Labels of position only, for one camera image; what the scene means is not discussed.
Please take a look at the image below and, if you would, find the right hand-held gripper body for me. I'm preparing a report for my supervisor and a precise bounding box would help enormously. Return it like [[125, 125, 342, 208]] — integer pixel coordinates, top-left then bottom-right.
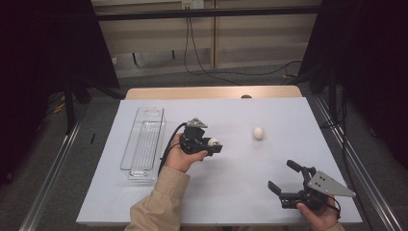
[[278, 165, 357, 212]]

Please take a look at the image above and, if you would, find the black curtain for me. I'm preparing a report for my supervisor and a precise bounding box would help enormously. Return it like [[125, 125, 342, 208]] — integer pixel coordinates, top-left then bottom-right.
[[0, 0, 120, 187], [299, 0, 408, 168]]

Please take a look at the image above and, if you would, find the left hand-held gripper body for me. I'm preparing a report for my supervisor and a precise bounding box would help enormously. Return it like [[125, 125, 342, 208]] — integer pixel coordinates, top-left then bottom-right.
[[178, 117, 214, 156]]

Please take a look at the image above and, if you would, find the yellow cable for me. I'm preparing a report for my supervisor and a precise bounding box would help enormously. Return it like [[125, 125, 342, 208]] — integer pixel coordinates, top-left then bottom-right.
[[47, 95, 66, 116]]

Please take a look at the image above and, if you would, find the black power cable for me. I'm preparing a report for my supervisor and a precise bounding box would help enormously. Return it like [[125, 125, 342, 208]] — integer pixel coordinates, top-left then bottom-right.
[[188, 17, 303, 77], [183, 17, 242, 87]]

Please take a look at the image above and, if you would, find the light wooden table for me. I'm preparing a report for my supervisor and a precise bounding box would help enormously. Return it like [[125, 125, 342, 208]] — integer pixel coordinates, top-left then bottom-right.
[[124, 85, 303, 100]]

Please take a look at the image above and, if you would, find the white wall socket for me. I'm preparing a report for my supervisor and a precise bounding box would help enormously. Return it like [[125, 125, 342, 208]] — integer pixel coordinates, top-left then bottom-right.
[[181, 0, 205, 10]]

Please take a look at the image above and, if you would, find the aluminium frame rail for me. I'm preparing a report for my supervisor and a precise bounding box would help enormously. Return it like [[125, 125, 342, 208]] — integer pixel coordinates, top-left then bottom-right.
[[312, 95, 403, 231], [18, 105, 89, 231]]

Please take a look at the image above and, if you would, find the person's left hand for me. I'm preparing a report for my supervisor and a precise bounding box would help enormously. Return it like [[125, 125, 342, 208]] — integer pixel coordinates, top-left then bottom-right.
[[165, 132, 209, 174]]

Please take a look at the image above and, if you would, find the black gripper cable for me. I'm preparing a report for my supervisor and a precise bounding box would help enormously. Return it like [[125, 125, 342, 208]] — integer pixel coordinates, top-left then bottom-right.
[[326, 194, 343, 220], [158, 121, 189, 177]]

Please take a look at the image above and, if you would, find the person's right hand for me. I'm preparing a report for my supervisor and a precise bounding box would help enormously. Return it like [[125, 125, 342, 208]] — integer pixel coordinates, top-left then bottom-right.
[[295, 195, 342, 231]]

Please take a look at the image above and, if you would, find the white table sheet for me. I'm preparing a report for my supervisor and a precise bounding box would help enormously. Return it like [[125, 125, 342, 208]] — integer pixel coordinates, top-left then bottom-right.
[[76, 97, 364, 225]]

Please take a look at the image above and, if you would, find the black metal crossbar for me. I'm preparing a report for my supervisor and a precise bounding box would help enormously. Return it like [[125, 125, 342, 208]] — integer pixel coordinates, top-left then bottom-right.
[[95, 6, 322, 22]]

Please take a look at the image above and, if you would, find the clear plastic storage bin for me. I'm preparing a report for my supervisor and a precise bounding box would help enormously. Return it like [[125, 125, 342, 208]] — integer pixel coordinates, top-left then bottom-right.
[[119, 106, 167, 181]]

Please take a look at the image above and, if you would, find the black metal stand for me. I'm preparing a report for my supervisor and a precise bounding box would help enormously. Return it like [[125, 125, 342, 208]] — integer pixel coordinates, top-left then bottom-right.
[[62, 78, 77, 135]]

